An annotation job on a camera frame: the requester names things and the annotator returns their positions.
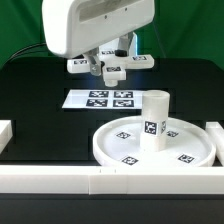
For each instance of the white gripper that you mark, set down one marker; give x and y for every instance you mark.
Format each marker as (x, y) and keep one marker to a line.
(73, 27)

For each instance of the white cross-shaped table base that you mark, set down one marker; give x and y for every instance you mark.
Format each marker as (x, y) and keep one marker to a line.
(113, 68)

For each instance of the white round table top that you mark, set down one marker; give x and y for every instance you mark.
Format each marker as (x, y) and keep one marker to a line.
(133, 142)

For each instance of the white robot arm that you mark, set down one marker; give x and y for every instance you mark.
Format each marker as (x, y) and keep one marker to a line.
(79, 27)

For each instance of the white marker sheet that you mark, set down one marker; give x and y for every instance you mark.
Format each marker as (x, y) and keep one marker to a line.
(103, 99)

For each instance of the white left fence block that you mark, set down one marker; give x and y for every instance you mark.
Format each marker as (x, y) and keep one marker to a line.
(5, 133)

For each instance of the white fence block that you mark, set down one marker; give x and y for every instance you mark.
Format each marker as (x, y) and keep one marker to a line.
(5, 133)
(216, 132)

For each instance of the white right fence block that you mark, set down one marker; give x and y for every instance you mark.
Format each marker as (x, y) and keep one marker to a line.
(216, 132)

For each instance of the white front fence bar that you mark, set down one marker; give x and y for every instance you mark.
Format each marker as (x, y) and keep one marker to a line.
(92, 180)

